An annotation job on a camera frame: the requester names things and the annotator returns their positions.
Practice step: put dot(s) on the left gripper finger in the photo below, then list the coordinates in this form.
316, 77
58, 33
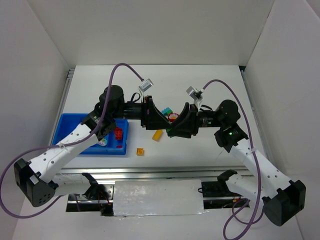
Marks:
154, 112
158, 124

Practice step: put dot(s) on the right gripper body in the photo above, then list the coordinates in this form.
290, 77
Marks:
193, 120

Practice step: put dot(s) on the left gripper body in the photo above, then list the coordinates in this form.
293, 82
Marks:
145, 111

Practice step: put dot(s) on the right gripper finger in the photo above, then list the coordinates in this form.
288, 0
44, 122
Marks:
182, 130
181, 116

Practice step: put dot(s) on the yellow long lego brick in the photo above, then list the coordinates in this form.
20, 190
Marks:
157, 135

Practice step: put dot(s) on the teal and green lego stack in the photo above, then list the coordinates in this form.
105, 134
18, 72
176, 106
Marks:
167, 111

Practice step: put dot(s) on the red flower print lego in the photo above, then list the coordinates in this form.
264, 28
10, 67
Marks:
172, 117

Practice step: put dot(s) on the small orange lego plate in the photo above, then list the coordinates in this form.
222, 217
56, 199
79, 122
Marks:
139, 151

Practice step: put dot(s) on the red square lego brick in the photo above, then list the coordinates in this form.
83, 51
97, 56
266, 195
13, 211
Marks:
118, 133

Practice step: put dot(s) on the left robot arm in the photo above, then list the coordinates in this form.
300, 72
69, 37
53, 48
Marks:
35, 177

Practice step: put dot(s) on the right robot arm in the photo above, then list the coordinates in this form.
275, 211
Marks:
280, 197

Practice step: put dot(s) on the blue compartment tray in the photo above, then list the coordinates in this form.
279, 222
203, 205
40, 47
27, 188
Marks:
69, 121

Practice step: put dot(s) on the white foil cover plate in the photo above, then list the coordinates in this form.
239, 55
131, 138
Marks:
157, 198

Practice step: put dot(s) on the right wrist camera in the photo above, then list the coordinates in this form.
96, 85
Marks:
196, 95

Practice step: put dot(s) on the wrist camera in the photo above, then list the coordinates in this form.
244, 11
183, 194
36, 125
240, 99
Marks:
144, 86
196, 95

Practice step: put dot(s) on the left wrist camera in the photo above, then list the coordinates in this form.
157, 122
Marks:
144, 86

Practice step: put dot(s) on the aluminium rail frame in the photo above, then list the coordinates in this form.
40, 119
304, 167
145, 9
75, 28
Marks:
156, 173

